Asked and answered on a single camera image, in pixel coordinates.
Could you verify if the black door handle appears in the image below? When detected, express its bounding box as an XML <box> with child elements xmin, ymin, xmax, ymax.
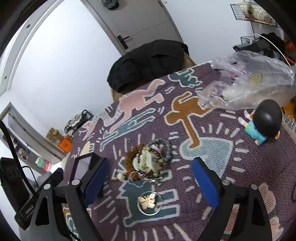
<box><xmin>117</xmin><ymin>35</ymin><xmax>130</xmax><ymax>50</ymax></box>

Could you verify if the grey stone bead bracelet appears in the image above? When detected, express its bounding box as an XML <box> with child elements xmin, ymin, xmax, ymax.
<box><xmin>147</xmin><ymin>138</ymin><xmax>174</xmax><ymax>166</ymax></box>

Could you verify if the grey door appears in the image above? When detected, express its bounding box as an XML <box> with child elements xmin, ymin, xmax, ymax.
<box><xmin>82</xmin><ymin>0</ymin><xmax>183</xmax><ymax>55</ymax></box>

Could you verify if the silver black bead necklace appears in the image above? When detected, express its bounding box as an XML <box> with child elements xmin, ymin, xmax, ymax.
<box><xmin>125</xmin><ymin>170</ymin><xmax>164</xmax><ymax>188</ymax></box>

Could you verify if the black jacket on chair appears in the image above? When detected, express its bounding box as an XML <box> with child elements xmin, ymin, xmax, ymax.
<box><xmin>107</xmin><ymin>39</ymin><xmax>189</xmax><ymax>93</ymax></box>

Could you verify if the black shoe rack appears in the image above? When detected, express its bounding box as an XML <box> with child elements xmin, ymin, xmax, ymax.
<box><xmin>64</xmin><ymin>109</ymin><xmax>94</xmax><ymax>136</ymax></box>

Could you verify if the cartoon boy figurine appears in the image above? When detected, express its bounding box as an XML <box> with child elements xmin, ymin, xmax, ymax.
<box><xmin>238</xmin><ymin>99</ymin><xmax>282</xmax><ymax>146</ymax></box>

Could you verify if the wire wall basket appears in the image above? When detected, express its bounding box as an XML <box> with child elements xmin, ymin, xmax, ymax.
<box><xmin>230</xmin><ymin>1</ymin><xmax>280</xmax><ymax>28</ymax></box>

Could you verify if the orange paper bag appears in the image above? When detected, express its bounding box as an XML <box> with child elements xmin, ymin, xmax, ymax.
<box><xmin>58</xmin><ymin>136</ymin><xmax>72</xmax><ymax>153</ymax></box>

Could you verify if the cardboard box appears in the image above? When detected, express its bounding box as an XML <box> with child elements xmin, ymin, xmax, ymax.
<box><xmin>46</xmin><ymin>128</ymin><xmax>63</xmax><ymax>145</ymax></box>

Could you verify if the black jewelry box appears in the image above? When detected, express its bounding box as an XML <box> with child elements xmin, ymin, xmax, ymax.
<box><xmin>70</xmin><ymin>153</ymin><xmax>92</xmax><ymax>182</ymax></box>

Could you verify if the grey bookshelf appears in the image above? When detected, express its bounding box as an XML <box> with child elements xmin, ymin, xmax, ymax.
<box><xmin>1</xmin><ymin>103</ymin><xmax>66</xmax><ymax>174</ymax></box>

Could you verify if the brown seed bead bracelet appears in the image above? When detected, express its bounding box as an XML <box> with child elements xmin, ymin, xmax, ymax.
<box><xmin>124</xmin><ymin>143</ymin><xmax>145</xmax><ymax>181</ymax></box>

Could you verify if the grey cap on door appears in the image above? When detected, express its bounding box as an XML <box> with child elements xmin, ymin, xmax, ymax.
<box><xmin>101</xmin><ymin>0</ymin><xmax>119</xmax><ymax>11</ymax></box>

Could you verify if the clear plastic bag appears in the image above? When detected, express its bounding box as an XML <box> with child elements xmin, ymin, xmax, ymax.
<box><xmin>197</xmin><ymin>50</ymin><xmax>295</xmax><ymax>110</ymax></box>

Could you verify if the purple patterned woven blanket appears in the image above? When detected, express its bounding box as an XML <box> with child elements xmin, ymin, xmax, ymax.
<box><xmin>64</xmin><ymin>64</ymin><xmax>295</xmax><ymax>240</ymax></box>

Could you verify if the tan chair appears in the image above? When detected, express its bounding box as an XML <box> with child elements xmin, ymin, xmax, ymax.
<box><xmin>110</xmin><ymin>52</ymin><xmax>196</xmax><ymax>102</ymax></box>

